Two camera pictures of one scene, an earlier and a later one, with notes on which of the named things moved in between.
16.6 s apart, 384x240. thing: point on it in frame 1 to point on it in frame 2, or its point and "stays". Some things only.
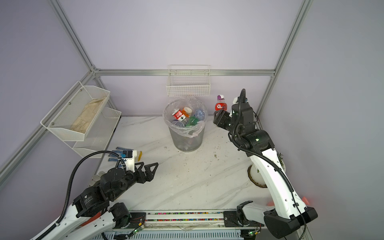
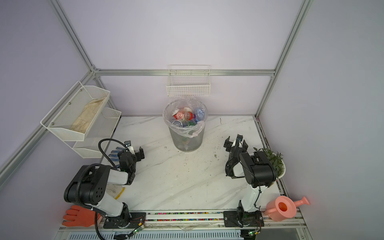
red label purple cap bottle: x=221 y=104 to x=189 y=116
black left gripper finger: x=141 y=164 to x=127 y=143
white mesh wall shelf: x=81 y=119 stays
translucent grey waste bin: x=184 y=143 stays
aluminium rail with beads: x=187 y=220 stays
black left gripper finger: x=149 y=175 to x=141 y=152
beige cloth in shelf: x=81 y=123 stays
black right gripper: x=218 y=117 to x=228 y=145
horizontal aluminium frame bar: x=185 y=72 stays
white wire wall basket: x=188 y=80 stays
